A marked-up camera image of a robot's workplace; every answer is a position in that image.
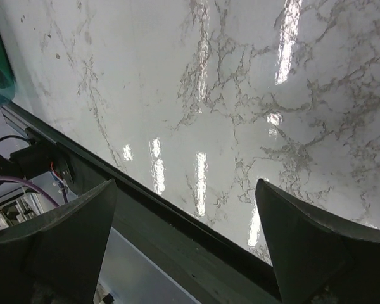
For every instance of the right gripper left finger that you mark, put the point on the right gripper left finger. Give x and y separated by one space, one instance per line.
56 257

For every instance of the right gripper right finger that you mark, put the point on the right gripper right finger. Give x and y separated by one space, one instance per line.
317 256

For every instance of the white slotted cable duct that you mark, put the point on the white slotted cable duct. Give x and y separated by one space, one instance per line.
20 204

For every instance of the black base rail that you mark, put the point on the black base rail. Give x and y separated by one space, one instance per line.
206 264

